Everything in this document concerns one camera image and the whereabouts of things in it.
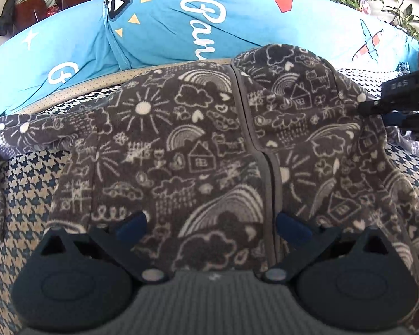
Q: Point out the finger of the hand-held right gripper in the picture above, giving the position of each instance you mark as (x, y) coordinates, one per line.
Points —
(405, 118)
(380, 107)

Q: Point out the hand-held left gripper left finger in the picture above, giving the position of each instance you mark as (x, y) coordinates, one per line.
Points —
(132, 226)

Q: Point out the small leafy potted plant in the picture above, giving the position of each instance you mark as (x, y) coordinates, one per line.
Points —
(408, 17)

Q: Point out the blue printed sofa cover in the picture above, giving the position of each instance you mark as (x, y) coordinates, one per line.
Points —
(160, 24)

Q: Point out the grey patterned fleece jacket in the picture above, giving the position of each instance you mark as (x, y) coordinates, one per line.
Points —
(195, 153)

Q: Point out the houndstooth sofa mat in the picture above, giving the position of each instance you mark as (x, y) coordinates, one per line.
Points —
(24, 188)

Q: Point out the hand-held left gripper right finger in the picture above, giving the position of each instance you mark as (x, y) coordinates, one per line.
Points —
(291, 228)

